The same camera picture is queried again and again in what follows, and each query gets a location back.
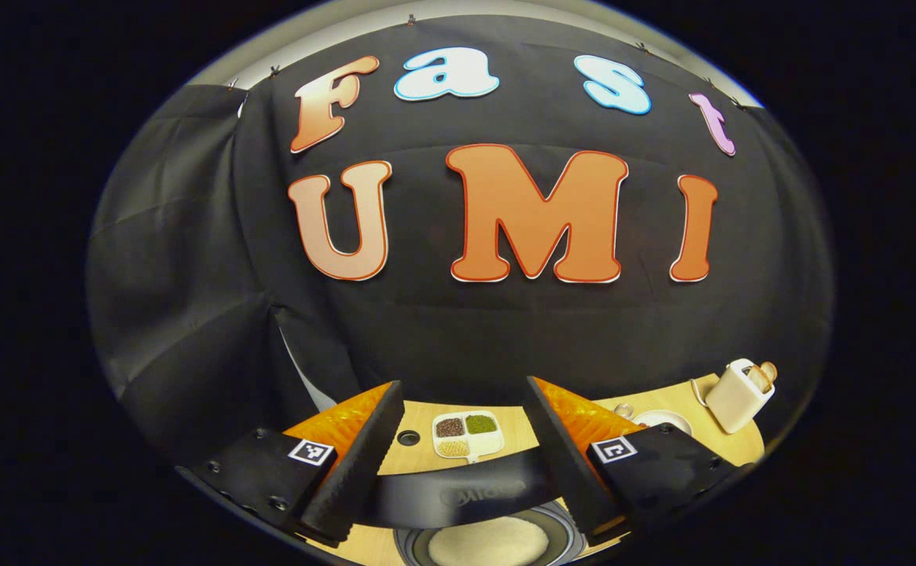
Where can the white rice grains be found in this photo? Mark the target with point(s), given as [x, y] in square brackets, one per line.
[489, 544]

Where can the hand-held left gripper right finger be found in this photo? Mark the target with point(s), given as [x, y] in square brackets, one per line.
[564, 464]

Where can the white toaster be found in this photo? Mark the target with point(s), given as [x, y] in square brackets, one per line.
[733, 401]

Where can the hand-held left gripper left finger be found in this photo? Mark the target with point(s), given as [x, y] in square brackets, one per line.
[359, 468]

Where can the black backdrop cloth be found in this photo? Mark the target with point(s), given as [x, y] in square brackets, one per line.
[465, 330]

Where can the white round plate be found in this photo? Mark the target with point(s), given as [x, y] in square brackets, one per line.
[654, 417]

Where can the toasted bread slice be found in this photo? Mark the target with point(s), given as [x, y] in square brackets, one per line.
[758, 379]
[770, 369]

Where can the white divided dish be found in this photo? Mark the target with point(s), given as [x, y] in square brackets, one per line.
[489, 446]

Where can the black rice cooker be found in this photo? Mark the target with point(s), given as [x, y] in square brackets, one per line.
[458, 495]

